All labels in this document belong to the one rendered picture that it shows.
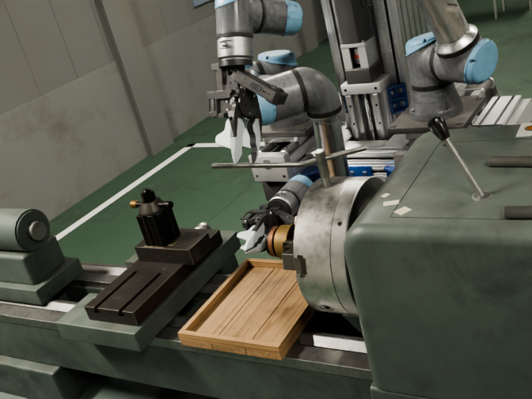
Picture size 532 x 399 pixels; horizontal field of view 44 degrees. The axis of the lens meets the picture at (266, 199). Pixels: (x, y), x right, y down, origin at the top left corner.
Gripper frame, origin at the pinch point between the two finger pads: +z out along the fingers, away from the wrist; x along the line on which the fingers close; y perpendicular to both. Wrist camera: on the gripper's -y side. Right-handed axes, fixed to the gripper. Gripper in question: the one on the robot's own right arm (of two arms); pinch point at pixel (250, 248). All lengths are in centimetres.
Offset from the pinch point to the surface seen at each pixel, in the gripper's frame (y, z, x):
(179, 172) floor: 260, -274, -108
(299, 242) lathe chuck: -21.0, 10.1, 8.9
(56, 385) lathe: 76, 17, -44
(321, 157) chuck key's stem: -24.5, -1.5, 23.5
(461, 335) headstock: -56, 19, -4
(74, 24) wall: 326, -282, 22
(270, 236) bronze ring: -6.3, -0.8, 3.4
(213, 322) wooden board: 13.3, 6.9, -19.1
